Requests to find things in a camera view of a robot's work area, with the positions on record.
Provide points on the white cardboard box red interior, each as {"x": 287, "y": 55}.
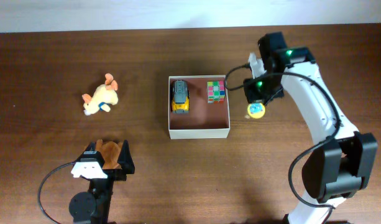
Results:
{"x": 204, "y": 120}

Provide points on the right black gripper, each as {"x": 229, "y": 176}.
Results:
{"x": 254, "y": 97}

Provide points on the yellow wooden rattle drum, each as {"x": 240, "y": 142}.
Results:
{"x": 255, "y": 111}

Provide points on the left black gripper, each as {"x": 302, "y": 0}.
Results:
{"x": 126, "y": 162}

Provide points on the brown plush toy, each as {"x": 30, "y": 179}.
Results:
{"x": 110, "y": 152}

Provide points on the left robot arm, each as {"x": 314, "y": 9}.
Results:
{"x": 93, "y": 205}

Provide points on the multicoloured puzzle cube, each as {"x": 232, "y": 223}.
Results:
{"x": 216, "y": 92}

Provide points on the yellow grey toy truck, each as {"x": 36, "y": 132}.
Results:
{"x": 180, "y": 102}

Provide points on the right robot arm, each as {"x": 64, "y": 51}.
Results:
{"x": 340, "y": 162}

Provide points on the yellow plush rabbit toy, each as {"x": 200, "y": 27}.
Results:
{"x": 103, "y": 97}

